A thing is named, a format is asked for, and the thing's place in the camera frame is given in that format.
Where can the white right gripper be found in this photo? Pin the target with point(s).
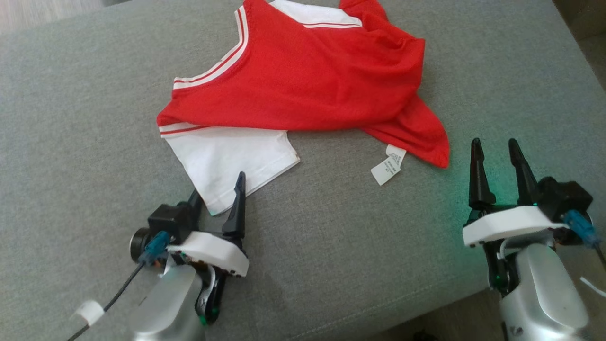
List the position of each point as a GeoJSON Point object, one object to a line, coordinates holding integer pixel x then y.
{"type": "Point", "coordinates": [506, 222]}

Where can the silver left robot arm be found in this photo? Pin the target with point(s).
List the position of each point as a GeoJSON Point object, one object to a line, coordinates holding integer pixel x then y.
{"type": "Point", "coordinates": [170, 303]}

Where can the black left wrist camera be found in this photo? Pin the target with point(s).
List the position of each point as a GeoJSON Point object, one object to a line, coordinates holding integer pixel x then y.
{"type": "Point", "coordinates": [170, 220]}

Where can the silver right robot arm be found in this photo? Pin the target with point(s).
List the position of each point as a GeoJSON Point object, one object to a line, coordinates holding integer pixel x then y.
{"type": "Point", "coordinates": [544, 289]}

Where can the red and white sports jersey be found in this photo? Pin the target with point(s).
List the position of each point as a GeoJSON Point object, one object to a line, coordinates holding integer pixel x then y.
{"type": "Point", "coordinates": [307, 85]}

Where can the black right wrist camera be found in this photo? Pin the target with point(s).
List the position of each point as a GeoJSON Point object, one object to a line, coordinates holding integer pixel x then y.
{"type": "Point", "coordinates": [563, 196]}

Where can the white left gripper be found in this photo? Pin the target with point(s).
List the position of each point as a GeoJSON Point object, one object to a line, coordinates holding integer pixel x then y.
{"type": "Point", "coordinates": [213, 251]}

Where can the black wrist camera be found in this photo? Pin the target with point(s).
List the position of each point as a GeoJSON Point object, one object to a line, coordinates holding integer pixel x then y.
{"type": "Point", "coordinates": [563, 196]}
{"type": "Point", "coordinates": [170, 220]}

